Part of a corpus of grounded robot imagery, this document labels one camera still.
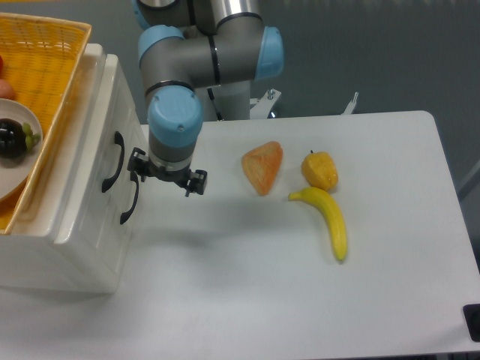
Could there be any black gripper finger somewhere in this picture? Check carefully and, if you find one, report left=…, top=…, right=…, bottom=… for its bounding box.
left=185, top=169, right=208, bottom=197
left=127, top=147, right=150, bottom=182

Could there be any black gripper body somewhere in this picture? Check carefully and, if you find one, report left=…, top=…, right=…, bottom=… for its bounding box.
left=145, top=148, right=193, bottom=188

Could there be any white top drawer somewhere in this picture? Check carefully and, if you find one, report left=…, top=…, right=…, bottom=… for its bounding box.
left=55, top=55, right=146, bottom=269

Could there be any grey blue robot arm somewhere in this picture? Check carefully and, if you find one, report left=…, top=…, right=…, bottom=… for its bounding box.
left=127, top=1, right=284, bottom=194

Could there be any white drawer cabinet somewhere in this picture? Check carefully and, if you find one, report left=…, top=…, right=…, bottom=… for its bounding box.
left=1, top=44, right=140, bottom=293

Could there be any orange toy bread wedge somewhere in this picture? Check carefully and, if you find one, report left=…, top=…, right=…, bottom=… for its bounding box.
left=241, top=141, right=283, bottom=196

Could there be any yellow toy bell pepper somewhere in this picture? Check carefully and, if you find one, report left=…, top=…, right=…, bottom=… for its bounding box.
left=301, top=151, right=338, bottom=191

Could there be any dark purple toy mangosteen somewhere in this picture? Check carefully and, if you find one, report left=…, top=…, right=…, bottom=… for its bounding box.
left=1, top=118, right=41, bottom=159

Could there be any white plate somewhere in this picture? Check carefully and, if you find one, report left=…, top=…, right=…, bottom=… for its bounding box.
left=1, top=98, right=43, bottom=200

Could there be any yellow toy banana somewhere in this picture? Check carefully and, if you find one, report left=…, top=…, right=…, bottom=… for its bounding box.
left=288, top=187, right=348, bottom=263

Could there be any yellow woven basket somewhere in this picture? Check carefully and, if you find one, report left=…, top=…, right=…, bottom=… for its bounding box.
left=1, top=13, right=92, bottom=235

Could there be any red toy fruit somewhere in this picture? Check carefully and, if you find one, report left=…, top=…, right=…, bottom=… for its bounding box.
left=0, top=56, right=15, bottom=101

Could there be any black round object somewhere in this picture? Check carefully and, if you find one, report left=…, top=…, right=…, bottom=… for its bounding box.
left=463, top=304, right=480, bottom=343

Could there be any white table bracket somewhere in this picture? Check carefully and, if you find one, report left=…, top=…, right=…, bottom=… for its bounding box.
left=342, top=91, right=359, bottom=116

